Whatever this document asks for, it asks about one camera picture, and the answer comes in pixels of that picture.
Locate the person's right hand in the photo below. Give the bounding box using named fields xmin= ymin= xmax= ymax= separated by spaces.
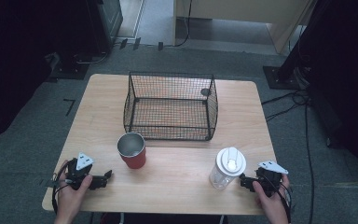
xmin=252 ymin=175 xmax=291 ymax=216

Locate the black equipment box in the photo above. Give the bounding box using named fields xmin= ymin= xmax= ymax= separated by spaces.
xmin=87 ymin=0 xmax=124 ymax=54

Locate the person's left hand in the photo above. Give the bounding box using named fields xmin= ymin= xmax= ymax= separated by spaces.
xmin=56 ymin=160 xmax=93 ymax=216

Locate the clear bottle with white lid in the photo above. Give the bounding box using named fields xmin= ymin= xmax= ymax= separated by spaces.
xmin=209 ymin=147 xmax=247 ymax=190

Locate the beige cabinet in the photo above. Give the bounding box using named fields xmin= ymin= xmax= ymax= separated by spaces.
xmin=172 ymin=0 xmax=317 ymax=54

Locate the red metal cup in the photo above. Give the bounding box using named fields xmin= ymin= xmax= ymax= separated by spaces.
xmin=117 ymin=132 xmax=147 ymax=170

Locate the black stand base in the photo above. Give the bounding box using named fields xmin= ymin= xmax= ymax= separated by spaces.
xmin=263 ymin=65 xmax=310 ymax=91
xmin=49 ymin=54 xmax=91 ymax=81

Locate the black wire basket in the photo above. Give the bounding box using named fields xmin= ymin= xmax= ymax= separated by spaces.
xmin=123 ymin=72 xmax=219 ymax=142

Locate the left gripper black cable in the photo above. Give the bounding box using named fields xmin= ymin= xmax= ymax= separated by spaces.
xmin=51 ymin=161 xmax=73 ymax=216

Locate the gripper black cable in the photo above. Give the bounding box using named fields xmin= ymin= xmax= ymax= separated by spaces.
xmin=262 ymin=174 xmax=293 ymax=224
xmin=51 ymin=161 xmax=73 ymax=216

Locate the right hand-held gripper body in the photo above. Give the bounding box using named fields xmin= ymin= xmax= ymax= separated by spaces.
xmin=255 ymin=161 xmax=289 ymax=198

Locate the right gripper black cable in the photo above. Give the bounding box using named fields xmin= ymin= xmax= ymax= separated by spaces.
xmin=262 ymin=174 xmax=293 ymax=224

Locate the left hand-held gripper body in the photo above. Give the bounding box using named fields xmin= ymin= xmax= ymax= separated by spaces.
xmin=66 ymin=152 xmax=95 ymax=191

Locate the black cable by cabinet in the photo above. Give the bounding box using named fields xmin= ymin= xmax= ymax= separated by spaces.
xmin=163 ymin=0 xmax=194 ymax=49

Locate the black floor cable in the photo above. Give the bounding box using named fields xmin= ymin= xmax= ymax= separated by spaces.
xmin=260 ymin=89 xmax=316 ymax=224

